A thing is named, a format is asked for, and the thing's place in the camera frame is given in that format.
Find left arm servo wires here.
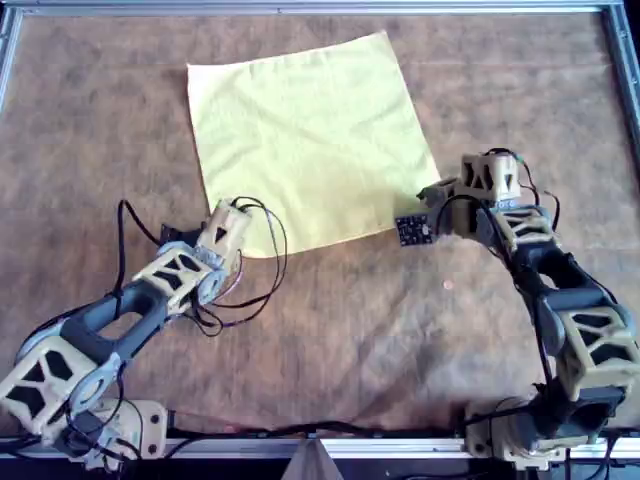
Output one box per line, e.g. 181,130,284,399
192,196,290,337

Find aluminium profile frame rail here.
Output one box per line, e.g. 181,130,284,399
0,434,640,461
0,0,626,16
0,7,25,121
599,4,640,131

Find fabric table cover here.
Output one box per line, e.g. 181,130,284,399
0,12,640,441

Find left wrist camera black cable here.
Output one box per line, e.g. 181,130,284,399
113,199,164,301

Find right wrist camera circuit board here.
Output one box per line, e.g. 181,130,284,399
394,212,435,249

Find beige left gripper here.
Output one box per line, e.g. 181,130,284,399
196,197,252,262

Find beige arm base mount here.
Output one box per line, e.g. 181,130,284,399
97,398,170,460
462,397,569,472

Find yellow cloth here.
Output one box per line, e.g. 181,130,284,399
186,29,442,260

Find right arm servo wire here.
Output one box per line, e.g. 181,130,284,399
487,147,562,239

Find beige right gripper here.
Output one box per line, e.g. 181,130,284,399
416,152,524,239

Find long black cable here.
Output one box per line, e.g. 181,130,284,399
164,409,469,441

